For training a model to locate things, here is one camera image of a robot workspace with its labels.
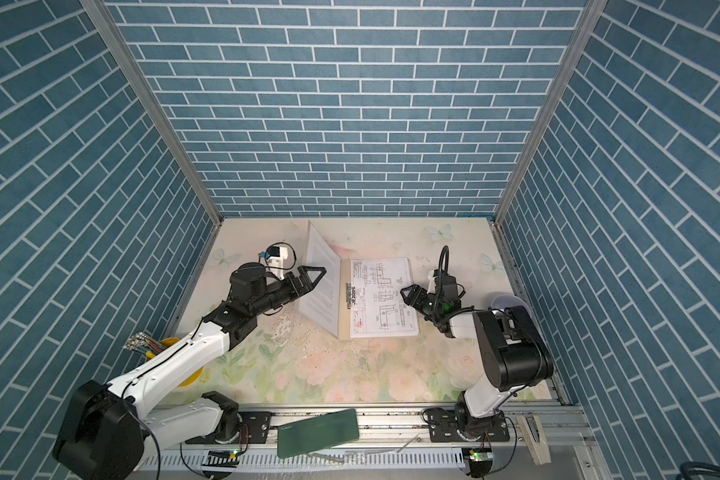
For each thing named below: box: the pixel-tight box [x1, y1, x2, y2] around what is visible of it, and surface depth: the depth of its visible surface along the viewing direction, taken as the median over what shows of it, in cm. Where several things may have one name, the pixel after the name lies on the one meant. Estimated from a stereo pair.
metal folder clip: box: [346, 282, 356, 310], surface depth 101 cm
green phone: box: [277, 408, 360, 459], surface depth 73 cm
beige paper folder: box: [338, 258, 420, 340], surface depth 98 cm
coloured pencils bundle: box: [123, 332, 166, 355], surface depth 73 cm
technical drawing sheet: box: [350, 257, 419, 338], surface depth 99 cm
